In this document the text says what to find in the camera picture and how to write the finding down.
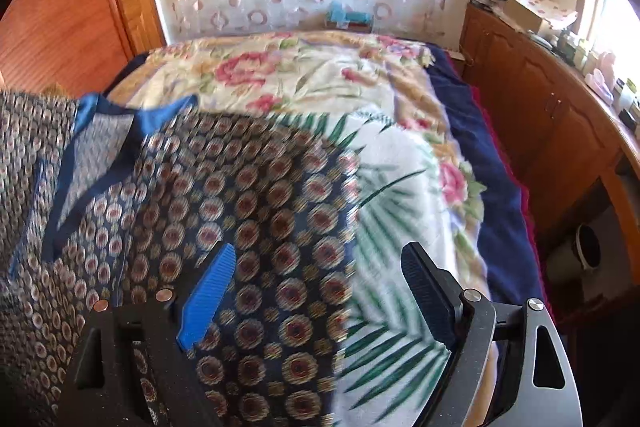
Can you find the white round pot under cabinet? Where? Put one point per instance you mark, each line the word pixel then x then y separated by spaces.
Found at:
pixel 580 254

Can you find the floral bed quilt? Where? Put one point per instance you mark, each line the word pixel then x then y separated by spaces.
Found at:
pixel 371 94

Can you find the gold patterned pillow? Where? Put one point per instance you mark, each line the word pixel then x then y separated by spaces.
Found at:
pixel 55 89

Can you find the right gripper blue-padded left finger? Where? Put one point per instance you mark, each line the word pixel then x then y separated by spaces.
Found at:
pixel 201 295

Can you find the cardboard box on sideboard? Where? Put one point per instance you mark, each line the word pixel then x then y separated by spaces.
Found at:
pixel 539 15

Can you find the pink figurine on sideboard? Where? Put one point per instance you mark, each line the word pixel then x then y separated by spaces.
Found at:
pixel 600 75

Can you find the navy blue bed blanket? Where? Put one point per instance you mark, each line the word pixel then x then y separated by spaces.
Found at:
pixel 490 186

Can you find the wooden sideboard cabinet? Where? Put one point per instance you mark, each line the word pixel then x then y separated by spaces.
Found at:
pixel 574 156

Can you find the navy patterned silk pajama top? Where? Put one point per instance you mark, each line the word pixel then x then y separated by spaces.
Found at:
pixel 108 204

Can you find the window with wooden frame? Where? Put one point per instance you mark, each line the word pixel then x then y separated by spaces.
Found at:
pixel 612 26

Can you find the box with blue items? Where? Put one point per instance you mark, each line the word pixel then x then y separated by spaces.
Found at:
pixel 340 17

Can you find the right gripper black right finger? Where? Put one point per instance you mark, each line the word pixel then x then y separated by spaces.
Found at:
pixel 536 387

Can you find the palm leaf print sheet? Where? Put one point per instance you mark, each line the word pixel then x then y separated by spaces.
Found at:
pixel 392 361

